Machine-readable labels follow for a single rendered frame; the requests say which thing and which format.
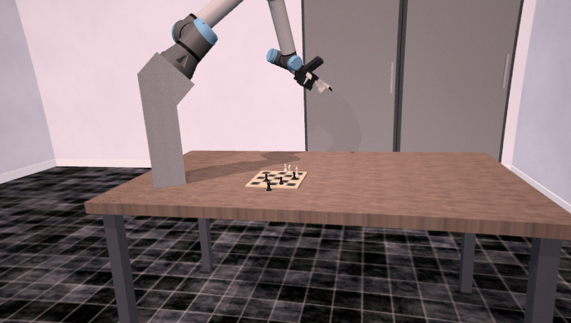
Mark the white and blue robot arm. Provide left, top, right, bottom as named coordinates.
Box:
left=160, top=0, right=324, bottom=80

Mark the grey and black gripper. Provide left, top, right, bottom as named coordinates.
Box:
left=294, top=65, right=333, bottom=93

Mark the black and cream chessboard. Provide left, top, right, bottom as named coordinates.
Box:
left=246, top=171, right=308, bottom=189

